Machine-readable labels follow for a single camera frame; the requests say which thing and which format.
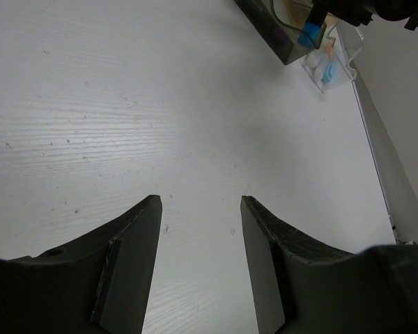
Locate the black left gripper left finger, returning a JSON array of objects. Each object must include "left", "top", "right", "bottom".
[{"left": 0, "top": 195, "right": 162, "bottom": 333}]

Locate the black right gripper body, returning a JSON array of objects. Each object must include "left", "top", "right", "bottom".
[{"left": 313, "top": 0, "right": 418, "bottom": 31}]

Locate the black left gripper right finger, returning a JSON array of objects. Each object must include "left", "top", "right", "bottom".
[{"left": 240, "top": 196, "right": 418, "bottom": 333}]

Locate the blue cap highlighter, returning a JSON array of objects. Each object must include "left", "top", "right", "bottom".
[{"left": 321, "top": 60, "right": 336, "bottom": 84}]

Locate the black marker blue cap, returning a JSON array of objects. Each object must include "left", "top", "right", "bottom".
[{"left": 297, "top": 1, "right": 328, "bottom": 47}]

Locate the orange cap highlighter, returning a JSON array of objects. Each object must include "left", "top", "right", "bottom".
[{"left": 311, "top": 51, "right": 334, "bottom": 81}]

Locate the black marker purple cap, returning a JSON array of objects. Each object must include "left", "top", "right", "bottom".
[{"left": 272, "top": 27, "right": 288, "bottom": 45}]

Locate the clear plastic tray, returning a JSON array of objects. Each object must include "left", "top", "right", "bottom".
[{"left": 302, "top": 21, "right": 365, "bottom": 93}]

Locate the amber plastic tray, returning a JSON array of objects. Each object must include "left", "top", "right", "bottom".
[{"left": 284, "top": 0, "right": 313, "bottom": 29}]

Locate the smoky grey plastic tray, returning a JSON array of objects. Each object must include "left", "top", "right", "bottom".
[{"left": 235, "top": 1, "right": 327, "bottom": 65}]

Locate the aluminium side rail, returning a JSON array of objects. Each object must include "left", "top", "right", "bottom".
[{"left": 353, "top": 74, "right": 418, "bottom": 244}]

